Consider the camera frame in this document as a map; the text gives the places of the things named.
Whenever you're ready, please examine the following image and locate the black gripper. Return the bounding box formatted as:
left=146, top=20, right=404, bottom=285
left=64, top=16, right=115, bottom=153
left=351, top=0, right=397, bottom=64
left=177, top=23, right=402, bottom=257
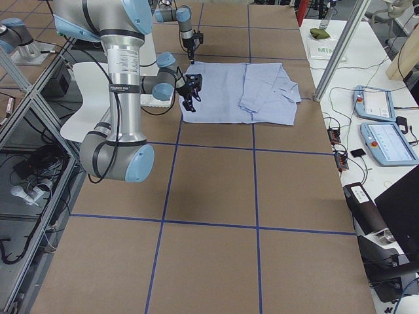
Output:
left=176, top=74, right=202, bottom=113
left=181, top=30, right=204, bottom=63

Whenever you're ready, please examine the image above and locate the light blue striped shirt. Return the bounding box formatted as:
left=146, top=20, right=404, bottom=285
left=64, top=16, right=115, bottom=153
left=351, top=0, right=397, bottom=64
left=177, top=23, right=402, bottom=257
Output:
left=180, top=61, right=301, bottom=126

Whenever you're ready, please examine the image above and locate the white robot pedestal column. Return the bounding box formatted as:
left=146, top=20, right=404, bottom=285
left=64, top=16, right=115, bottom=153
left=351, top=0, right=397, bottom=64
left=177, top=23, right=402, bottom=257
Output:
left=130, top=0, right=177, bottom=109

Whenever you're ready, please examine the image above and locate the clear plastic bag green print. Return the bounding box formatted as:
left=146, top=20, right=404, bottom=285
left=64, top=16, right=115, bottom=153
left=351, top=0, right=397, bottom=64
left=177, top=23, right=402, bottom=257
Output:
left=306, top=34, right=338, bottom=60

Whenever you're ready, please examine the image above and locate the green folded cloth pouch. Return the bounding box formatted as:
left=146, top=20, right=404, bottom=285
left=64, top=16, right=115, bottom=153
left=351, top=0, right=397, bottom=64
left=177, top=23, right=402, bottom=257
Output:
left=310, top=28, right=331, bottom=40

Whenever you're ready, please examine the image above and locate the far teach pendant tablet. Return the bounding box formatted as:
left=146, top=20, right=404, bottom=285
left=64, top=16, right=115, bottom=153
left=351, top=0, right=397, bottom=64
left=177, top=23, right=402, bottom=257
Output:
left=353, top=85, right=396, bottom=122

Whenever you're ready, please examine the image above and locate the teach pendant tablet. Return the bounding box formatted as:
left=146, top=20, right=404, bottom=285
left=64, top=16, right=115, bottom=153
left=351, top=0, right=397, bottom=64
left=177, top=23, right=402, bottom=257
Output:
left=359, top=122, right=418, bottom=166
left=353, top=85, right=396, bottom=122

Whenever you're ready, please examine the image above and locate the orange electronics board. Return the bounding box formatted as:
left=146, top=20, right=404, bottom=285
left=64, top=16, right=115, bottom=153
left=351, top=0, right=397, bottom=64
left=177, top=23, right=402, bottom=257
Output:
left=333, top=150, right=349, bottom=173
left=327, top=128, right=342, bottom=145

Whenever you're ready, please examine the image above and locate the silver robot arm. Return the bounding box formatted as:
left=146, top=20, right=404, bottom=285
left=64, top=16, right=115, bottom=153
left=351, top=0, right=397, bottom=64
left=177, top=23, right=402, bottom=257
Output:
left=54, top=1, right=203, bottom=183
left=155, top=2, right=204, bottom=64

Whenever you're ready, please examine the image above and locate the aluminium frame post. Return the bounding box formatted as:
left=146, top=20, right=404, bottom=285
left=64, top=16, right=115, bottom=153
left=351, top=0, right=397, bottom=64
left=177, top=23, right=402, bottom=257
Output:
left=314, top=0, right=371, bottom=102

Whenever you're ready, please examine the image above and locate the near teach pendant tablet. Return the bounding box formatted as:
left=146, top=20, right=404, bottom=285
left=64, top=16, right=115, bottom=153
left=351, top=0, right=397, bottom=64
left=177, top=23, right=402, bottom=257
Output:
left=359, top=122, right=418, bottom=166

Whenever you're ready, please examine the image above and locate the black box device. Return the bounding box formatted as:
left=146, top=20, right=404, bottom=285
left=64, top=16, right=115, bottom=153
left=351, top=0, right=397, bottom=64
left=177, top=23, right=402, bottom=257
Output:
left=343, top=183, right=388, bottom=236

